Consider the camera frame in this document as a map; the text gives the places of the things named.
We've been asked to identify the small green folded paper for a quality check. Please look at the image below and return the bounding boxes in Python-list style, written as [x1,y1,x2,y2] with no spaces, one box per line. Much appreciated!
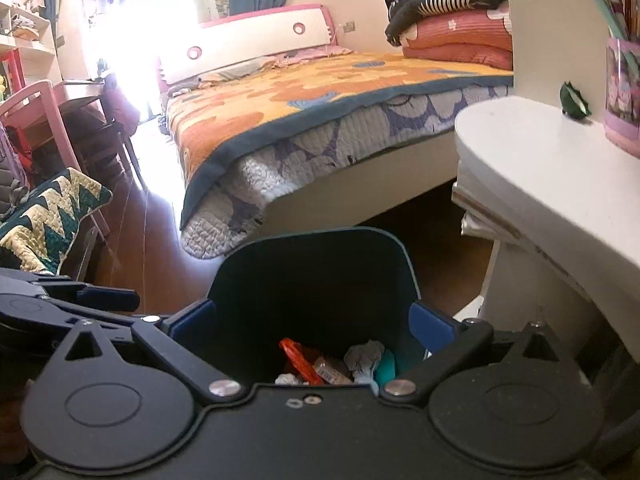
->
[558,81,593,122]

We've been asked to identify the pink wooden chair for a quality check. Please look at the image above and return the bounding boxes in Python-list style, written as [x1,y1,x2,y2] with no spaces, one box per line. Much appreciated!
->
[0,80,147,281]

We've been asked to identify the red foam fruit net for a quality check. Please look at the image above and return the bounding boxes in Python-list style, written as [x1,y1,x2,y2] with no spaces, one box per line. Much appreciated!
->
[278,338,327,387]

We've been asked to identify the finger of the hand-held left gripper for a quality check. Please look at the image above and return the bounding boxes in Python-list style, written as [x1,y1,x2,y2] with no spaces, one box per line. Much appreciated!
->
[0,267,141,312]
[0,296,162,345]

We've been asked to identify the small labelled clear wrapper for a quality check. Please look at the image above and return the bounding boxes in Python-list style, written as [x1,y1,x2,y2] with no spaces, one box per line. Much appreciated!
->
[312,355,354,387]

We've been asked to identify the pink purple pen holder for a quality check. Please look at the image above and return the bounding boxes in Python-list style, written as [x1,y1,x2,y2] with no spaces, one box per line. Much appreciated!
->
[602,36,640,159]

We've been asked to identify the white pink desk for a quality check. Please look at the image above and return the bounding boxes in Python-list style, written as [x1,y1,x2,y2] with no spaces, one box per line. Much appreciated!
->
[52,72,132,171]

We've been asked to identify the teal plastic waste bin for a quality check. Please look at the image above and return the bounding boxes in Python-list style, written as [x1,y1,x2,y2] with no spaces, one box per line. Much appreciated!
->
[205,226,427,392]

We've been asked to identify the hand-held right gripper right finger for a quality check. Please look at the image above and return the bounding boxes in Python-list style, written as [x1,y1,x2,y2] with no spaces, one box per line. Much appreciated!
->
[379,301,571,399]

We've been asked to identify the crumpled white paper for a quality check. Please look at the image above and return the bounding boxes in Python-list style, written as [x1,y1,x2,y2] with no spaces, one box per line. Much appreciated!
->
[343,340,386,384]

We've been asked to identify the grey backpack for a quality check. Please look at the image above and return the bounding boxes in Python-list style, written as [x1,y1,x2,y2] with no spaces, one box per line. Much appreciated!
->
[0,124,32,218]

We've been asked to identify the green zigzag patterned cushion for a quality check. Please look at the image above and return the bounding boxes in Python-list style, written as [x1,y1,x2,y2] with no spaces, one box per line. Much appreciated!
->
[0,167,114,277]

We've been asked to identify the white curved nightstand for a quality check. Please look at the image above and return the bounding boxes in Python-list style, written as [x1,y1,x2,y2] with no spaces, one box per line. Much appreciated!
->
[451,0,640,411]

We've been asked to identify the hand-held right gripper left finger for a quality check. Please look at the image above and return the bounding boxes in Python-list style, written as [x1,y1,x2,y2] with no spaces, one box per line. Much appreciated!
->
[64,299,242,404]

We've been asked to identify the pink folded blankets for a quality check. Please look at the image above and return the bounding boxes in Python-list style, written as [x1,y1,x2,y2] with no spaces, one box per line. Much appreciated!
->
[399,9,515,72]

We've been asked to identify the pink bed sheet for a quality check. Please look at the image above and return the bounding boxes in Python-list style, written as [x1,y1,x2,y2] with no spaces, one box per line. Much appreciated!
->
[197,45,354,86]

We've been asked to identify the white wall shelf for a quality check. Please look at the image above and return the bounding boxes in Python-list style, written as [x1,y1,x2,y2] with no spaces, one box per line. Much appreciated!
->
[0,0,63,92]

